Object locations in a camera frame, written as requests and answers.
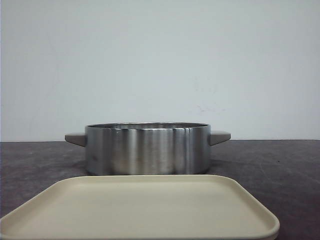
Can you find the cream rectangular tray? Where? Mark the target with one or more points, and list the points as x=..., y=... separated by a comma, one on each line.
x=142, y=207

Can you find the stainless steel pot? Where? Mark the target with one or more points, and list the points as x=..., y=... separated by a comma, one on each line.
x=147, y=148

